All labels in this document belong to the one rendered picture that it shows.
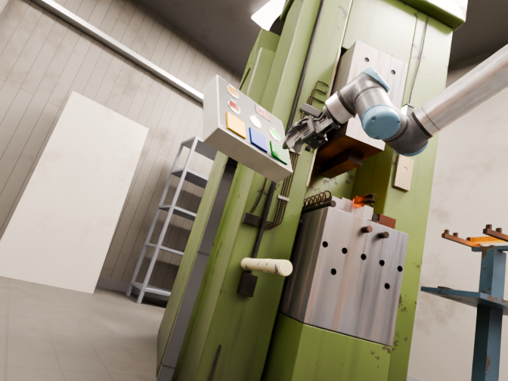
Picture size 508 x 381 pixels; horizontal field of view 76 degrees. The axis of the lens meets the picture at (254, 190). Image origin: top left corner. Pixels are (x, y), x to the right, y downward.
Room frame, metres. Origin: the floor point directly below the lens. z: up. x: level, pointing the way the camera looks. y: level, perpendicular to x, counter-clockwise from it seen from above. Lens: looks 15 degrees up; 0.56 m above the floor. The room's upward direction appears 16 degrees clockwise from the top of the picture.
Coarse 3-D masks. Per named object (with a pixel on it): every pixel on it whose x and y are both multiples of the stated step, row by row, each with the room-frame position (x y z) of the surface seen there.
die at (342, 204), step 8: (320, 200) 1.41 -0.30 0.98; (328, 200) 1.32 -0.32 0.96; (336, 200) 1.30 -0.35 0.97; (344, 200) 1.31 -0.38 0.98; (352, 200) 1.32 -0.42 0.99; (336, 208) 1.30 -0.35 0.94; (344, 208) 1.31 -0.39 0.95; (352, 208) 1.32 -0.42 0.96; (360, 208) 1.33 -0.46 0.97; (368, 208) 1.33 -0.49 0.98; (360, 216) 1.33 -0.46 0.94; (368, 216) 1.34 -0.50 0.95
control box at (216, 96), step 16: (224, 80) 1.02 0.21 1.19; (208, 96) 1.01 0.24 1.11; (224, 96) 0.98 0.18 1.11; (240, 96) 1.06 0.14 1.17; (208, 112) 0.97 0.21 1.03; (224, 112) 0.94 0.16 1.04; (240, 112) 1.01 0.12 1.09; (256, 112) 1.09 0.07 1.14; (208, 128) 0.94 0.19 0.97; (224, 128) 0.91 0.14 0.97; (256, 128) 1.05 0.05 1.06; (272, 128) 1.13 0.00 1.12; (208, 144) 0.96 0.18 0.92; (224, 144) 0.96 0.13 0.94; (240, 144) 0.96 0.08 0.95; (240, 160) 1.03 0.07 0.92; (256, 160) 1.03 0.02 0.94; (272, 160) 1.04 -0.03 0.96; (288, 160) 1.11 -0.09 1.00; (272, 176) 1.11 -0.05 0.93
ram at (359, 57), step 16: (352, 48) 1.31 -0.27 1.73; (368, 48) 1.30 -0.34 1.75; (352, 64) 1.29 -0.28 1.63; (368, 64) 1.31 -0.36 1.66; (384, 64) 1.32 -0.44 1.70; (400, 64) 1.34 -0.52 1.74; (336, 80) 1.41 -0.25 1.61; (384, 80) 1.33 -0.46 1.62; (400, 80) 1.34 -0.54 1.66; (400, 96) 1.35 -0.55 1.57
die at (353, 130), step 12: (348, 120) 1.30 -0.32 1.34; (336, 132) 1.39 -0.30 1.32; (348, 132) 1.30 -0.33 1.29; (360, 132) 1.31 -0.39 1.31; (324, 144) 1.50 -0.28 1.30; (336, 144) 1.41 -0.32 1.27; (348, 144) 1.38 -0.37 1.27; (360, 144) 1.35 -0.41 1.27; (372, 144) 1.33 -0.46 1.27; (384, 144) 1.34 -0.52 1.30; (324, 156) 1.58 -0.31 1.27
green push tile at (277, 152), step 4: (272, 144) 1.06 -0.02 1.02; (276, 144) 1.08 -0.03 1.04; (272, 148) 1.05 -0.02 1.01; (276, 148) 1.07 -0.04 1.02; (280, 148) 1.09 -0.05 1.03; (272, 152) 1.04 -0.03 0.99; (276, 152) 1.06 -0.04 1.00; (280, 152) 1.08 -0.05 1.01; (284, 152) 1.10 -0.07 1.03; (276, 156) 1.05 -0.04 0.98; (280, 156) 1.07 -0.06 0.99; (284, 156) 1.08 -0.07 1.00; (280, 160) 1.06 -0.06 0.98; (284, 160) 1.07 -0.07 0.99
